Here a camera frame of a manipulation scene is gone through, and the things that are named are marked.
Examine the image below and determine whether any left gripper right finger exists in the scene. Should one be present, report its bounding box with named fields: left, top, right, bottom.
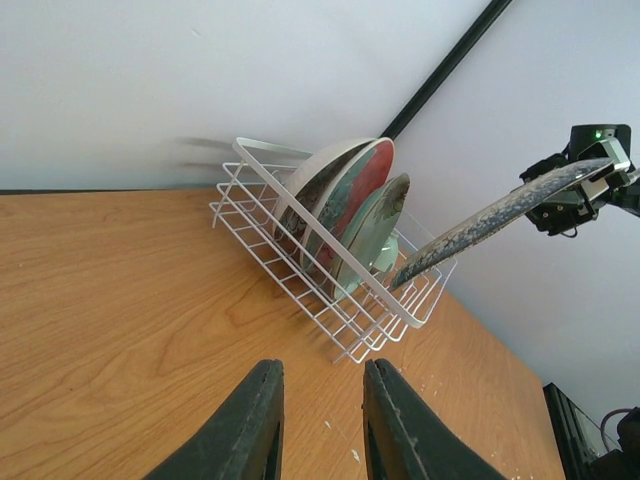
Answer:
left=362, top=358, right=503, bottom=480

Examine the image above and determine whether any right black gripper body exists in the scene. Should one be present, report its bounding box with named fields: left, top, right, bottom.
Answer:
left=520, top=124, right=639, bottom=238

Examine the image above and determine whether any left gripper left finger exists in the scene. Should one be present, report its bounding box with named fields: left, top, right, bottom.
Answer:
left=145, top=359, right=284, bottom=479

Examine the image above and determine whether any large grey rimmed plate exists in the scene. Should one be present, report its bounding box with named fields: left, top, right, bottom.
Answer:
left=390, top=158, right=613, bottom=290

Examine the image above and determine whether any mint green bowl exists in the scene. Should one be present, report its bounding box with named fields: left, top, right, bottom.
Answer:
left=371, top=232, right=399, bottom=274

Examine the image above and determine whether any mint plate with flower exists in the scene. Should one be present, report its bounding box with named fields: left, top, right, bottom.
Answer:
left=341, top=173, right=410, bottom=272

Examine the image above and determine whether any red and teal plate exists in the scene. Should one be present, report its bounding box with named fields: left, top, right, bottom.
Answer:
left=300, top=137, right=395, bottom=289

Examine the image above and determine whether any floral patterned bowl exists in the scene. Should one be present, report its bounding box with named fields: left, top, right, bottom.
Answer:
left=272, top=138, right=374, bottom=240

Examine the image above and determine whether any white wire dish rack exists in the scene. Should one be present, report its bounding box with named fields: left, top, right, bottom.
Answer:
left=211, top=137, right=457, bottom=363

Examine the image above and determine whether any black right frame post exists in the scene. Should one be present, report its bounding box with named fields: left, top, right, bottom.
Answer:
left=381, top=0, right=512, bottom=140

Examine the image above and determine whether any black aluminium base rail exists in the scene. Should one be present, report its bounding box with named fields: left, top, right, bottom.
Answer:
left=543, top=383, right=639, bottom=479

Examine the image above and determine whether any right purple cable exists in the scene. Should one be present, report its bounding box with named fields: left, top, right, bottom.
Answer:
left=598, top=406, right=640, bottom=451

